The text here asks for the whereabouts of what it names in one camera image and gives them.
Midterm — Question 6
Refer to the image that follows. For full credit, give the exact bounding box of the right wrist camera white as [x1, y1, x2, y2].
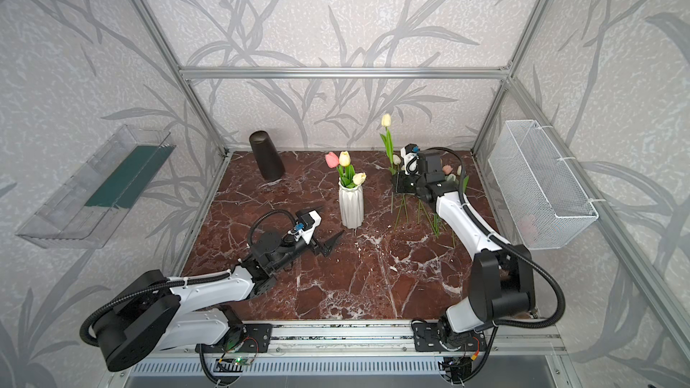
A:
[401, 144, 420, 175]

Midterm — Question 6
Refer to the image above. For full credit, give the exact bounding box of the tall cream tulip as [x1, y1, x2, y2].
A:
[380, 113, 396, 174]

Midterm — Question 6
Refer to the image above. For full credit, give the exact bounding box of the white wire mesh basket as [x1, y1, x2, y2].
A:
[489, 120, 598, 251]

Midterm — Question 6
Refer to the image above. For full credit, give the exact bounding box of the clear plastic wall shelf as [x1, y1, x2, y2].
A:
[16, 125, 175, 249]

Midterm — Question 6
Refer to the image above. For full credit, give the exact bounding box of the white ribbed ceramic vase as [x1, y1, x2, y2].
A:
[339, 183, 364, 229]

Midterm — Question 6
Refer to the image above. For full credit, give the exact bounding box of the pale yellow tulip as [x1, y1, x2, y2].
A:
[338, 151, 352, 188]

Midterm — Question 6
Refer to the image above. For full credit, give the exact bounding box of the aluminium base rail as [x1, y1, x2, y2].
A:
[110, 319, 570, 359]

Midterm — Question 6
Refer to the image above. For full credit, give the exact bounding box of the white tulip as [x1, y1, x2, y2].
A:
[456, 166, 469, 194]

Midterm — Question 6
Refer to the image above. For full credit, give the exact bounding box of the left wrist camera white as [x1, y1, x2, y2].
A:
[293, 211, 322, 245]

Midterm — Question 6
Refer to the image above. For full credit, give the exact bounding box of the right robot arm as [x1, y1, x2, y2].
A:
[393, 144, 566, 334]

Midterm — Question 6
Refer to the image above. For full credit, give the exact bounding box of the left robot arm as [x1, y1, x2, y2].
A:
[79, 208, 341, 372]

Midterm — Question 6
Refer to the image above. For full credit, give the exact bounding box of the black cone vase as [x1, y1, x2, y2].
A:
[249, 130, 285, 181]

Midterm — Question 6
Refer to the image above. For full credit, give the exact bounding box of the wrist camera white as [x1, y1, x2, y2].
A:
[293, 211, 322, 245]
[401, 144, 420, 175]

